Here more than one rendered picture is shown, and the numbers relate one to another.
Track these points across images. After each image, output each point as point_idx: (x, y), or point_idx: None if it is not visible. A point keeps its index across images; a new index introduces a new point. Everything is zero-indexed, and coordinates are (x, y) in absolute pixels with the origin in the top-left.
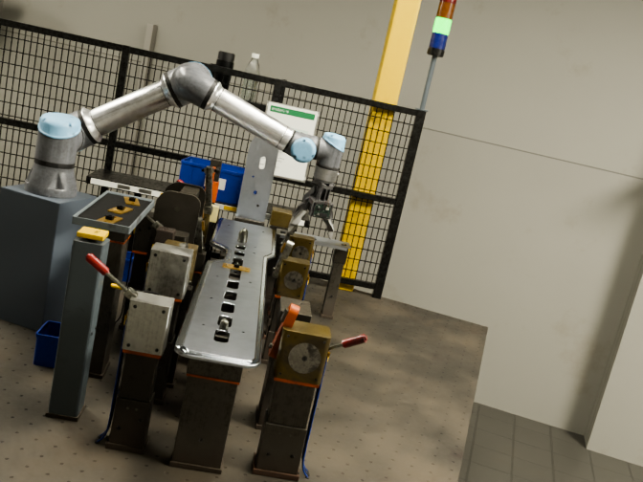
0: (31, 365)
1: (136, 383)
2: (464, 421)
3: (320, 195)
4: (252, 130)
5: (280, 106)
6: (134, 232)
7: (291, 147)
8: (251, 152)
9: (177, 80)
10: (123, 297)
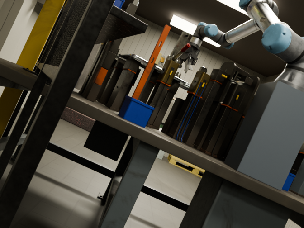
0: (289, 192)
1: None
2: None
3: (197, 55)
4: (244, 37)
5: None
6: (237, 99)
7: (232, 43)
8: (137, 2)
9: (277, 16)
10: (218, 139)
